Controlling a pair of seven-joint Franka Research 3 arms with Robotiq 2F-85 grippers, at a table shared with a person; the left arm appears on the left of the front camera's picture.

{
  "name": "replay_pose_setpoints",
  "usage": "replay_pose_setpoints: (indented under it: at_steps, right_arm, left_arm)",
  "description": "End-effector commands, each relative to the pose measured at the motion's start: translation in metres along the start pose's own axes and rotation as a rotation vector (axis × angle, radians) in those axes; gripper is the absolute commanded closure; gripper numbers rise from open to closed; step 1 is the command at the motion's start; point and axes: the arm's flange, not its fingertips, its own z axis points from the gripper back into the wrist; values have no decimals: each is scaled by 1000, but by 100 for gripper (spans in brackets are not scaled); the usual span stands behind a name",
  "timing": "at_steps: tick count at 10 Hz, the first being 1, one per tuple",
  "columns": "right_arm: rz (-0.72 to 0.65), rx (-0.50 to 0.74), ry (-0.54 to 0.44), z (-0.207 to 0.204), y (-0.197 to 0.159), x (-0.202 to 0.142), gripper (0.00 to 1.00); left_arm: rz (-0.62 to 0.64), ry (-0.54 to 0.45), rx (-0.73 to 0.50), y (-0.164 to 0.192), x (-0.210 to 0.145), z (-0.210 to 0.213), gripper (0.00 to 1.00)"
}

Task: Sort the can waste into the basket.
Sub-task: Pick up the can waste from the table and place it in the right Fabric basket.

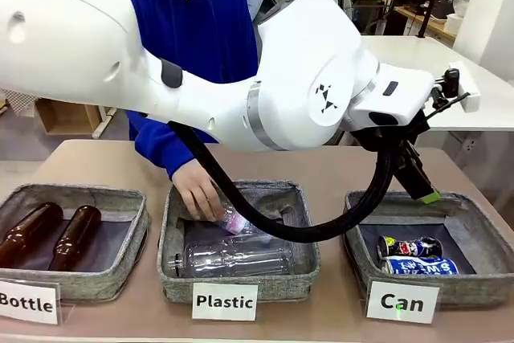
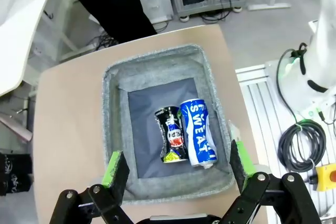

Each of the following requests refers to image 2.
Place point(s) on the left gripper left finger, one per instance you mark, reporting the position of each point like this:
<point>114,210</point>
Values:
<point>115,176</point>

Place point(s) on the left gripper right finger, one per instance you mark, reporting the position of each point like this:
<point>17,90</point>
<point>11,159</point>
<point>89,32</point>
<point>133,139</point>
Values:
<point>244,166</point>

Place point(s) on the blue Pocari Sweat can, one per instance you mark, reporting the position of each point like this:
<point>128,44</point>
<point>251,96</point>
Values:
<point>197,134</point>

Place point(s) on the crushed black Pepsi can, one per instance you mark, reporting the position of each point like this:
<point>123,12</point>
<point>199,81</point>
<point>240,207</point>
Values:
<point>172,134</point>

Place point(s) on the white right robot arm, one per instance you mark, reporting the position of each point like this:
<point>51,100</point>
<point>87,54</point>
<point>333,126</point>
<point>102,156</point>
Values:
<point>325,37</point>

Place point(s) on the grey basket labelled Can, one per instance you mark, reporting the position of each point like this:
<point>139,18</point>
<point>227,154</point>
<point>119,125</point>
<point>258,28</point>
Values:
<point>147,72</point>

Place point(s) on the yellow emergency stop box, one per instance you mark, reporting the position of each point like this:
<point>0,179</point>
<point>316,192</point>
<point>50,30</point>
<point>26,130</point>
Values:
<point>325,179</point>

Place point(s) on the black white-printed fabric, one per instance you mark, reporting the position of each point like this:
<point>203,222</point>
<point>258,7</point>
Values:
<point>13,174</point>

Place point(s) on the large white table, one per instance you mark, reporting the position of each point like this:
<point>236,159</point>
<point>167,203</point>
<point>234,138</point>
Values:
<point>18,37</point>

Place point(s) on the black trousers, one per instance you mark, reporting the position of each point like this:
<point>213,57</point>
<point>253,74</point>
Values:
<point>110,3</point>

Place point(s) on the aluminium base plate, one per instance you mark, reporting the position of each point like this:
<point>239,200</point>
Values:
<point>262,108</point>

